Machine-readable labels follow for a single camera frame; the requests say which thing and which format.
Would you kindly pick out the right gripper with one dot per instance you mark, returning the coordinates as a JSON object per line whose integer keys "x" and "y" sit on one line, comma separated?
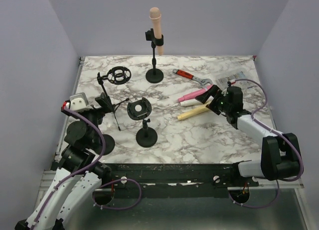
{"x": 217, "y": 94}

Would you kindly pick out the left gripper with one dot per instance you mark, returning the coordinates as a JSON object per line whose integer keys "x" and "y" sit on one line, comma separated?
{"x": 106, "y": 106}

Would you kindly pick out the beige microphone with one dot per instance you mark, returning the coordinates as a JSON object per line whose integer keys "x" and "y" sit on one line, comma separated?
{"x": 193, "y": 112}

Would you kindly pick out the white grey-headed microphone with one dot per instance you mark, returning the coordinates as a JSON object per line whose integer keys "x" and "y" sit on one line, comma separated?
{"x": 188, "y": 103}

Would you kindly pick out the pink microphone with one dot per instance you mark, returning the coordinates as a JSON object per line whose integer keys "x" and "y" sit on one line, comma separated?
{"x": 194, "y": 94}

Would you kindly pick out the black tripod shock-mount stand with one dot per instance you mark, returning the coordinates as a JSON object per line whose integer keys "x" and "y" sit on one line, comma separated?
{"x": 116, "y": 76}

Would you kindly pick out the black clip round-base stand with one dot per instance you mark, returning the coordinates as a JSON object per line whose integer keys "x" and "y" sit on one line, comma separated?
{"x": 110, "y": 144}

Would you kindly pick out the black shock-mount round-base stand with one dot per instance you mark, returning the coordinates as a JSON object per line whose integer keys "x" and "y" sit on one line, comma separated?
{"x": 140, "y": 110}

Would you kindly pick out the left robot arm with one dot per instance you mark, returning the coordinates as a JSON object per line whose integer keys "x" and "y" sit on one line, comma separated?
{"x": 79, "y": 171}

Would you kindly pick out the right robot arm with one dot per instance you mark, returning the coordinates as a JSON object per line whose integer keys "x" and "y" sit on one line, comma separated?
{"x": 280, "y": 153}

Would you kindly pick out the tall black round-base stand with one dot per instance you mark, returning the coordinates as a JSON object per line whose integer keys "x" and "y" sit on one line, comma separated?
{"x": 154, "y": 75}

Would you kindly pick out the peach microphone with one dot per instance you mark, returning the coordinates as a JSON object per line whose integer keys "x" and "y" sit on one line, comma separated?
{"x": 155, "y": 16}

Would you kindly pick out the red handled adjustable wrench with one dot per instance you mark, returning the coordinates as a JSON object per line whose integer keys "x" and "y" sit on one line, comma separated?
{"x": 201, "y": 81}

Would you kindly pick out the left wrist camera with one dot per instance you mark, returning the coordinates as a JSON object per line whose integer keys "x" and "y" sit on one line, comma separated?
{"x": 77, "y": 103}

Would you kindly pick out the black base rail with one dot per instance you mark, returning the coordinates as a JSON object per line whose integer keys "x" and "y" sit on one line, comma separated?
{"x": 171, "y": 180}

